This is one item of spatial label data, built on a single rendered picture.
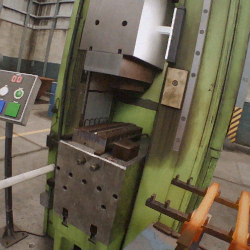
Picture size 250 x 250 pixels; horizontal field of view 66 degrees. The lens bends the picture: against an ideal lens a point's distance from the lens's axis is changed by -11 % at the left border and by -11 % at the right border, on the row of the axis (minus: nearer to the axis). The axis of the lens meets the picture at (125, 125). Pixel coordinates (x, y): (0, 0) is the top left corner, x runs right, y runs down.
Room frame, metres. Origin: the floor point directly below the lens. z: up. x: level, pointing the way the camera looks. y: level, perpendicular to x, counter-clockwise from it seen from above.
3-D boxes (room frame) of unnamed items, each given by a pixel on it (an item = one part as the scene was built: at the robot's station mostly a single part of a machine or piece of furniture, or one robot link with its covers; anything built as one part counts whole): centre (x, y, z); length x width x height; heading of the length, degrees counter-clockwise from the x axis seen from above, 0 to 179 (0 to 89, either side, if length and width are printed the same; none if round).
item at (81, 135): (1.16, 0.07, 0.96); 0.42 x 0.20 x 0.09; 154
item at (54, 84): (5.47, 1.84, 0.44); 0.59 x 0.59 x 0.88
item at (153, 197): (0.62, -0.20, 0.95); 0.23 x 0.06 x 0.02; 149
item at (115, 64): (1.16, 0.07, 1.32); 0.42 x 0.20 x 0.10; 154
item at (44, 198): (1.23, 0.43, 0.36); 0.09 x 0.07 x 0.12; 64
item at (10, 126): (1.13, 0.69, 0.54); 0.04 x 0.04 x 1.08; 64
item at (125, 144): (0.94, -0.03, 0.95); 0.12 x 0.08 x 0.06; 154
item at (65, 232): (1.14, 0.01, 0.23); 0.55 x 0.37 x 0.47; 154
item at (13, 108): (1.01, 0.60, 1.01); 0.07 x 0.05 x 0.07; 89
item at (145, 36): (1.14, 0.03, 1.56); 0.42 x 0.39 x 0.40; 154
